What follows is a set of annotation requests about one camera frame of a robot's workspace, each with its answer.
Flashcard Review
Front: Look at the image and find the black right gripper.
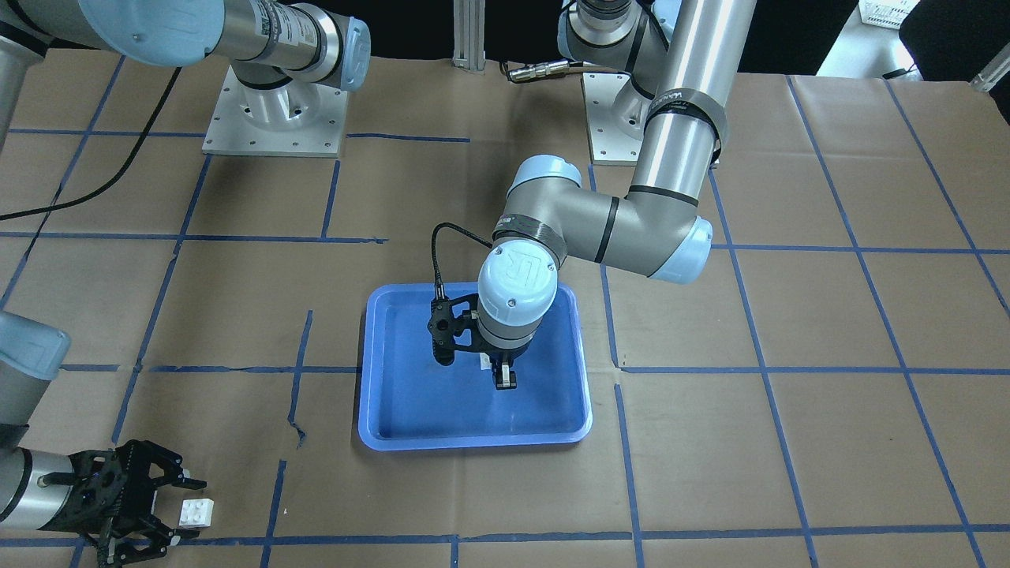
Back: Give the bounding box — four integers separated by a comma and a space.
47, 441, 207, 567

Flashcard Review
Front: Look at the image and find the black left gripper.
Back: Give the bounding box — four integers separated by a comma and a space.
427, 292, 518, 391

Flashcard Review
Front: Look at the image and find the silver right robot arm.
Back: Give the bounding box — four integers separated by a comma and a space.
2, 1, 372, 567

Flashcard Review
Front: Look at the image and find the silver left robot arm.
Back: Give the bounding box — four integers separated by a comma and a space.
427, 1, 755, 391

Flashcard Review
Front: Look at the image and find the blue plastic tray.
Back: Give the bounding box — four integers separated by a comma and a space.
358, 283, 593, 450

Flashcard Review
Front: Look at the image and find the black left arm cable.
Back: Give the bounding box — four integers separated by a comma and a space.
430, 222, 494, 305

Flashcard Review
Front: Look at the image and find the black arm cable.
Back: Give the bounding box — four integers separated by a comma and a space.
0, 67, 181, 222
430, 222, 494, 305

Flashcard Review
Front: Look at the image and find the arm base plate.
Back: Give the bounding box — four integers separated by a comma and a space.
582, 75, 720, 168
202, 62, 350, 158

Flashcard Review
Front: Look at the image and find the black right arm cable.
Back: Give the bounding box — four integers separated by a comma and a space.
0, 67, 181, 222

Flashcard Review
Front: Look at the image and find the aluminium frame post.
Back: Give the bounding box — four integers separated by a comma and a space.
451, 0, 486, 74

